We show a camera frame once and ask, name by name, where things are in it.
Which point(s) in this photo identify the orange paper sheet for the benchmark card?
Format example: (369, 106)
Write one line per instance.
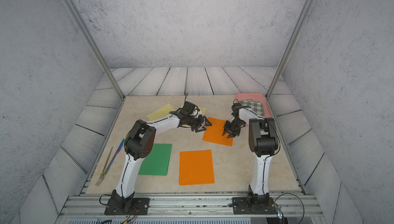
(214, 133)
(196, 168)

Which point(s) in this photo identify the orange paper sheet front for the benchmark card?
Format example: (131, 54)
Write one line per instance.
(196, 168)

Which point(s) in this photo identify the left aluminium frame post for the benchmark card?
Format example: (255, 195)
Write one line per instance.
(74, 12)

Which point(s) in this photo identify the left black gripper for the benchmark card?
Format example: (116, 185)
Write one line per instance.
(201, 122)

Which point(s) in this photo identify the green checkered cloth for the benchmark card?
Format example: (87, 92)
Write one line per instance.
(255, 105)

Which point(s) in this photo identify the pink plastic tray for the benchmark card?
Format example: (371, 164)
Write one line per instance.
(256, 97)

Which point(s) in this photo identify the aluminium front rail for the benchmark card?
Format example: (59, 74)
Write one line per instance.
(194, 208)

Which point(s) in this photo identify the yellow paper sheet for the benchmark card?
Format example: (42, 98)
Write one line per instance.
(195, 111)
(161, 112)

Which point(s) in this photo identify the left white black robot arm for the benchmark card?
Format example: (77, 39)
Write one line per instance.
(138, 145)

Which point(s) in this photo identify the green paper sheet front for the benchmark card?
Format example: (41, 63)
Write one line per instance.
(157, 162)

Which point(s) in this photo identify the aluminium frame post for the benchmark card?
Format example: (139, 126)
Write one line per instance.
(74, 12)
(290, 45)

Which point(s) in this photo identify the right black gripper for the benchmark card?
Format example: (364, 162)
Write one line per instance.
(226, 129)

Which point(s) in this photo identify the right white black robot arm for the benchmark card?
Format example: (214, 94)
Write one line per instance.
(263, 142)

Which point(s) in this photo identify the orange paper sheet back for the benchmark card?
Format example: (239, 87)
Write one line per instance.
(214, 133)

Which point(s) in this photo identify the right aluminium frame post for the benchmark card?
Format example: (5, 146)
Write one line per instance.
(290, 45)

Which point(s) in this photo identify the iridescent blue knife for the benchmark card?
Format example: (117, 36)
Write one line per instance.
(114, 156)

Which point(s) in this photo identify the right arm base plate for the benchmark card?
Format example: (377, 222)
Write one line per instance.
(244, 205)

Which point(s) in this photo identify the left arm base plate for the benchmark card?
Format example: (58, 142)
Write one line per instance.
(130, 206)

